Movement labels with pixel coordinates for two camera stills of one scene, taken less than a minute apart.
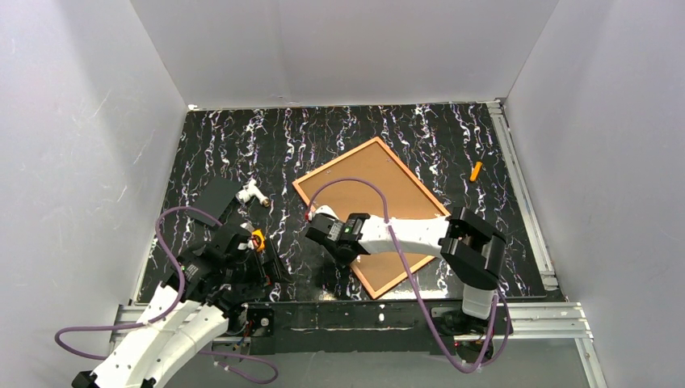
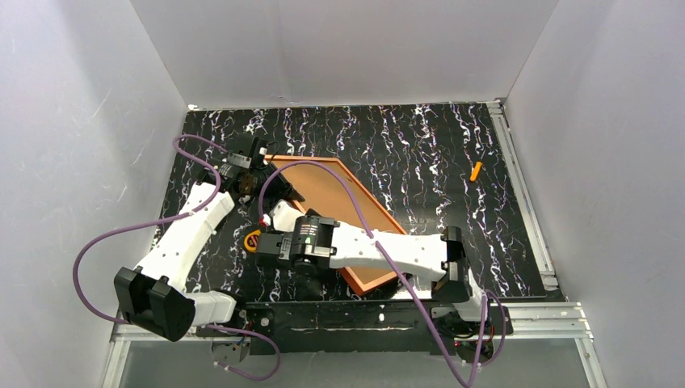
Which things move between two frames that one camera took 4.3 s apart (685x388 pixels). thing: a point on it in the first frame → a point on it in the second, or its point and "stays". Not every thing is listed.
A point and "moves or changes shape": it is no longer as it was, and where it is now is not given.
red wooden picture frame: (371, 180) moves or changes shape
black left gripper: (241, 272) → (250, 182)
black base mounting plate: (363, 328) stays
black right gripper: (322, 232) → (267, 242)
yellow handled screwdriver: (476, 168) stays
